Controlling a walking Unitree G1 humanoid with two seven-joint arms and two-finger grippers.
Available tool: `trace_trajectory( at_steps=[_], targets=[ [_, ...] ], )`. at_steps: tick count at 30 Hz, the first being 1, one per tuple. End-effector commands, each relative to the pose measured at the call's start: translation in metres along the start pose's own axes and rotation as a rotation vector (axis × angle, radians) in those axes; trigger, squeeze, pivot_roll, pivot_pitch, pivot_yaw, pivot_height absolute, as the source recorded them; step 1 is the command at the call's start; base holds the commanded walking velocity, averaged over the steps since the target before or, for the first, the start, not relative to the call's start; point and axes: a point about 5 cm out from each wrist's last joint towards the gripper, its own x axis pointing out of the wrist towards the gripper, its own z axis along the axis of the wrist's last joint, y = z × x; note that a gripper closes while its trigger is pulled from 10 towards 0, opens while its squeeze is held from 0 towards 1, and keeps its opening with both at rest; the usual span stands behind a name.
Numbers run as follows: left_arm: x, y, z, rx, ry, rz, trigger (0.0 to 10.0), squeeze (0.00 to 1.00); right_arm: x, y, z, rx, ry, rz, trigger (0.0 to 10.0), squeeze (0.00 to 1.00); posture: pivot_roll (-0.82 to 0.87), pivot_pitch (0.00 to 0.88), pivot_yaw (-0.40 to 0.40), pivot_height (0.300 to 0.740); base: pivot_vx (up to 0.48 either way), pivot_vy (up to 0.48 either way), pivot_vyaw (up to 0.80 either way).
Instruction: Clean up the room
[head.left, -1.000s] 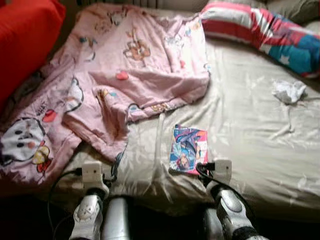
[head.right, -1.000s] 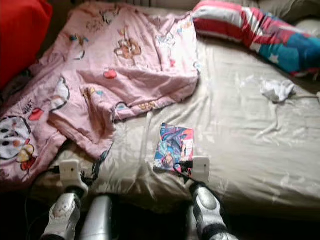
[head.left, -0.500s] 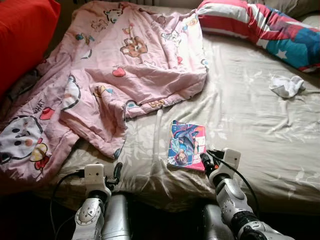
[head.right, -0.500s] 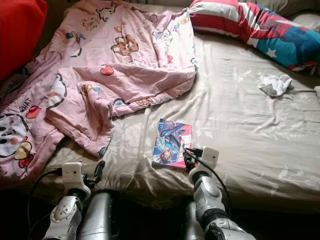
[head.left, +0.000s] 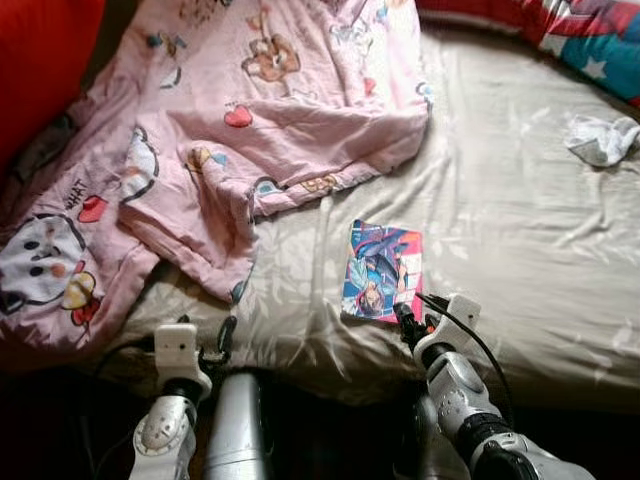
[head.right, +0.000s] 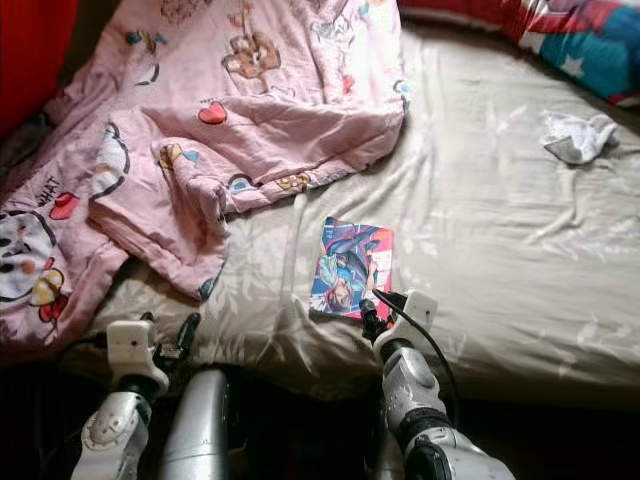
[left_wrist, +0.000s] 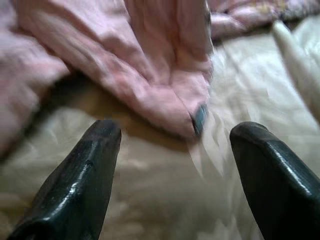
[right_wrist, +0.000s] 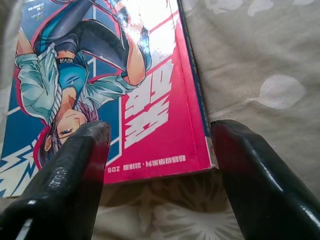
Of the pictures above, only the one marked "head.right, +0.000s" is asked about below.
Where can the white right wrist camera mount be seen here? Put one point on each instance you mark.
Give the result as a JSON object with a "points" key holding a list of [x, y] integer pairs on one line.
{"points": [[410, 322]]}

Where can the pink cartoon quilt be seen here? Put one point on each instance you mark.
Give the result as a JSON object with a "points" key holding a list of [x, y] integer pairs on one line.
{"points": [[260, 130]]}

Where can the beige leaf-patterned bed sheet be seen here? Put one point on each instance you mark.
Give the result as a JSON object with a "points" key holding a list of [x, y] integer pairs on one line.
{"points": [[510, 260]]}

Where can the long red cushion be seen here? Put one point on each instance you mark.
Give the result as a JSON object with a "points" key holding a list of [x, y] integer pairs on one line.
{"points": [[35, 55]]}

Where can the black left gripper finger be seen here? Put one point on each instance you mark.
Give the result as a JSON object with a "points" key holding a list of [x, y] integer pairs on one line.
{"points": [[190, 336]]}

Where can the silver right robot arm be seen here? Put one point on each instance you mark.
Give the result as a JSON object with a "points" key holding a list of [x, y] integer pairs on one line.
{"points": [[445, 420]]}

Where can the silver left robot leg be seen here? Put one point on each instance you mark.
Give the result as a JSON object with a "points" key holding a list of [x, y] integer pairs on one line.
{"points": [[195, 430]]}

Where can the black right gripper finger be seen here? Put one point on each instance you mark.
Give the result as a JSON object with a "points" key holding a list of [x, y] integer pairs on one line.
{"points": [[367, 308]]}

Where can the white crumpled cloth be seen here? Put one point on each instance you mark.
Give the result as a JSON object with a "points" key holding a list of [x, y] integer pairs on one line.
{"points": [[578, 138]]}

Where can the red white blue striped bolster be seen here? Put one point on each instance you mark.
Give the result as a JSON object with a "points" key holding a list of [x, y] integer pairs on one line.
{"points": [[580, 45]]}

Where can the colourful anime book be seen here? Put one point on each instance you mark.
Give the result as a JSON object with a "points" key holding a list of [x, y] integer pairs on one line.
{"points": [[350, 265]]}

